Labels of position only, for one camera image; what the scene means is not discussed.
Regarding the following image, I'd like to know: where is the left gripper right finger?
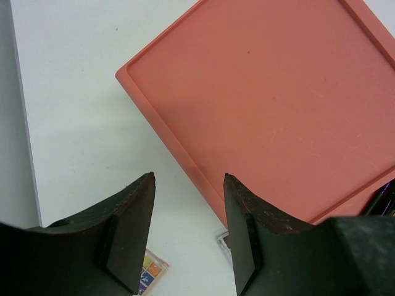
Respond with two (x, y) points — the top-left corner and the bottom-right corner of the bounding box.
(223, 174), (394, 295)

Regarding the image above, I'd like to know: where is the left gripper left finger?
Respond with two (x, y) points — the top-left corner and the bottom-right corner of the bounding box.
(1, 172), (156, 295)

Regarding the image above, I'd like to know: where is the orange top drawer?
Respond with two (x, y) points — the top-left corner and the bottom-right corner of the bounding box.
(311, 175), (394, 224)

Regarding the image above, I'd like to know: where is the orange drawer box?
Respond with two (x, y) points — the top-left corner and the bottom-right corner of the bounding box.
(116, 1), (394, 223)

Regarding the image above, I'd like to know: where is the colourful square eyeshadow palette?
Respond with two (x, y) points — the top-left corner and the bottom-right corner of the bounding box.
(137, 248), (170, 295)

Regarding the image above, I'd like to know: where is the long brown eyeshadow palette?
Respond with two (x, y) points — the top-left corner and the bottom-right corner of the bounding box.
(217, 231), (231, 258)

